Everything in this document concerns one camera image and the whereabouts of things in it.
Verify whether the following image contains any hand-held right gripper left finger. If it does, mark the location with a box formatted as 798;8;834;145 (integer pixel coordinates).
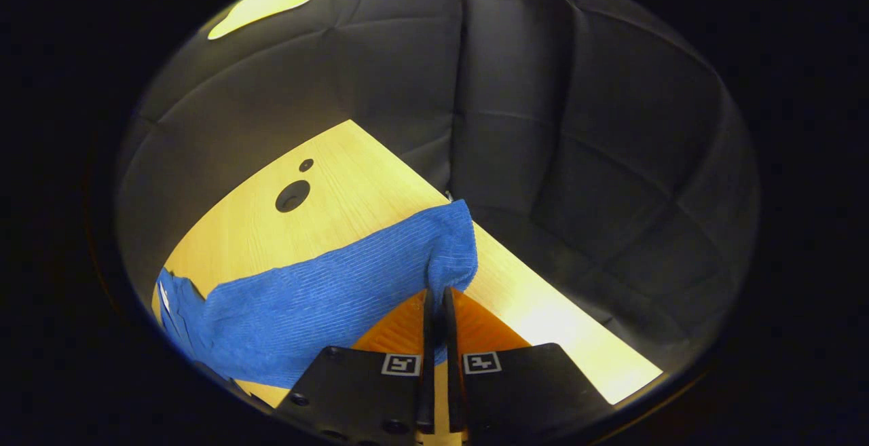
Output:
275;288;437;446

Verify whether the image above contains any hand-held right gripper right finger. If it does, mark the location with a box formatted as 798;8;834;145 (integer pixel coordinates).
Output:
443;287;613;446

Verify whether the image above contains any blue corduroy shirt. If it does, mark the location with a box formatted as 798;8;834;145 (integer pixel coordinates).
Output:
155;199;479;389

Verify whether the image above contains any black backdrop cloth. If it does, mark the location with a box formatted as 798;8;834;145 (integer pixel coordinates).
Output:
115;0;760;392

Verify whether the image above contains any black table cable grommet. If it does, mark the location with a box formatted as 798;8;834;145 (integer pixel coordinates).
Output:
274;179;312;214

